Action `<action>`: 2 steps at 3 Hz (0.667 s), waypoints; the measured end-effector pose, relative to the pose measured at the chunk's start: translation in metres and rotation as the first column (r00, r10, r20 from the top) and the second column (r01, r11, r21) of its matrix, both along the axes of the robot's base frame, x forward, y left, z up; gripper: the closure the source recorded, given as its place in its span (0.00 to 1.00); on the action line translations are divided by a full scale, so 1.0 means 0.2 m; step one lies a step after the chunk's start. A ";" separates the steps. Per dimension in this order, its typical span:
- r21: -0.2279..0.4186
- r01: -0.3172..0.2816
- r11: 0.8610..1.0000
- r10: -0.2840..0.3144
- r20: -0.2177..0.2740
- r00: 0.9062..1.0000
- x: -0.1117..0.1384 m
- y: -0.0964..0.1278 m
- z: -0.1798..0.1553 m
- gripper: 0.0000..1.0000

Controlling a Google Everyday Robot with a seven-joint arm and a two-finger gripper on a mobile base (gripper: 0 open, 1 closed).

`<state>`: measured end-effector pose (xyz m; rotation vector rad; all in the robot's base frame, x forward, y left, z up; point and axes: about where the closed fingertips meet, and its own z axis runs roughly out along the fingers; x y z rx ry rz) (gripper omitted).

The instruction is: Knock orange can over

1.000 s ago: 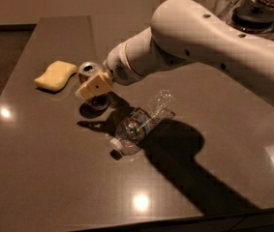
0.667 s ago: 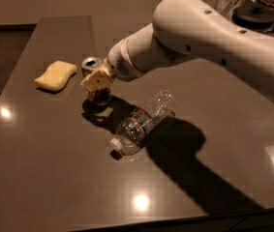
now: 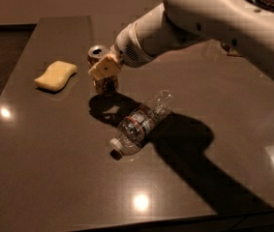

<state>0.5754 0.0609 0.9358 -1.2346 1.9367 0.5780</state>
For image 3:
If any yellow sponge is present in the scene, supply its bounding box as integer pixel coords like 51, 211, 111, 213
34, 61, 77, 92

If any clear plastic water bottle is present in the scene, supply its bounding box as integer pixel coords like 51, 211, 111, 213
109, 90, 174, 156

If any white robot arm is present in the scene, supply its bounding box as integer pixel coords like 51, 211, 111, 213
89, 0, 274, 80

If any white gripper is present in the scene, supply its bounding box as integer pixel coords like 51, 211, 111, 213
88, 22, 153, 80

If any orange soda can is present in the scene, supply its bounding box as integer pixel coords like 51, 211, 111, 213
87, 44, 119, 96

